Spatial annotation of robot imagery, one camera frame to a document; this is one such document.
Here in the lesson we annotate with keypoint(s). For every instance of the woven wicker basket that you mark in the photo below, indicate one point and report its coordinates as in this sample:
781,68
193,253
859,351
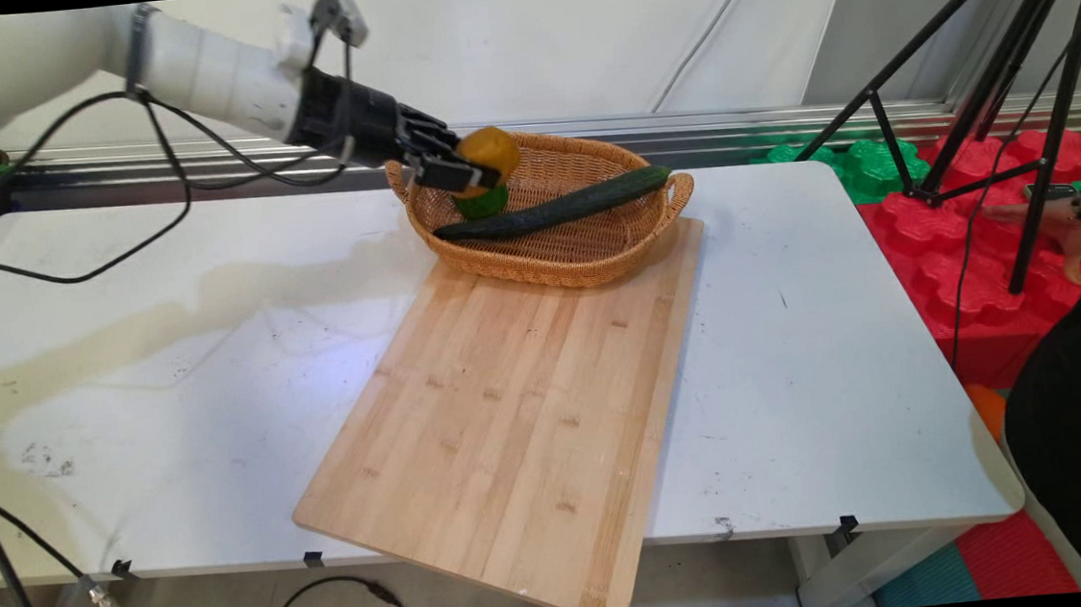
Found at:
557,262

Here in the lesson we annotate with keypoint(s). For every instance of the yellow-brown potato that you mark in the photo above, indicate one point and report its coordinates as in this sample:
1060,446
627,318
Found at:
495,151

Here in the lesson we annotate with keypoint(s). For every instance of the aluminium window rail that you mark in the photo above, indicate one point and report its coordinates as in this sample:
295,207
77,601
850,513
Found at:
729,129

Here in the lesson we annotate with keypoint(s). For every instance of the green foam blocks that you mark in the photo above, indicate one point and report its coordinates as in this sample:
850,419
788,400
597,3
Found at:
863,167

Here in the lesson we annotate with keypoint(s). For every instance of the person's bare hand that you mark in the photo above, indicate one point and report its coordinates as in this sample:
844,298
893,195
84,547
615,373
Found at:
1051,234

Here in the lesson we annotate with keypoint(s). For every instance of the red foam blocks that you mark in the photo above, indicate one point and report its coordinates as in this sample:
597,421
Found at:
952,261

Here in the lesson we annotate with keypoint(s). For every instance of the wrist camera on white mount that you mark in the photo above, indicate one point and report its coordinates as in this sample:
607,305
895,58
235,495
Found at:
325,16

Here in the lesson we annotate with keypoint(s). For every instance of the bamboo cutting board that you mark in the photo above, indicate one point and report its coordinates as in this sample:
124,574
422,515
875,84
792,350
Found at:
510,412

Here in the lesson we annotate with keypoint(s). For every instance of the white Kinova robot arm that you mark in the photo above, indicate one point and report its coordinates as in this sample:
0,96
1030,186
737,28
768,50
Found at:
213,69

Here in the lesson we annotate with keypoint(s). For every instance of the black tripod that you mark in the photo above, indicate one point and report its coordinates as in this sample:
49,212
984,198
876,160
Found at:
1023,63

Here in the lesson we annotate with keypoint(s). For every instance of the long dark green cucumber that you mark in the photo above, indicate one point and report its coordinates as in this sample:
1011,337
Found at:
553,211

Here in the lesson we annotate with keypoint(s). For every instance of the green toy vegetable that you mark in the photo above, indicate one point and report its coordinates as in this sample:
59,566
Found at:
486,203

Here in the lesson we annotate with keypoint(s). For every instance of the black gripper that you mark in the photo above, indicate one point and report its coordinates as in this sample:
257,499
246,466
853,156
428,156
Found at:
362,120

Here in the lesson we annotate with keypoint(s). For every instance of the white table leg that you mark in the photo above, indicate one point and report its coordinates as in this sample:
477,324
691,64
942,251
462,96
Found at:
861,573

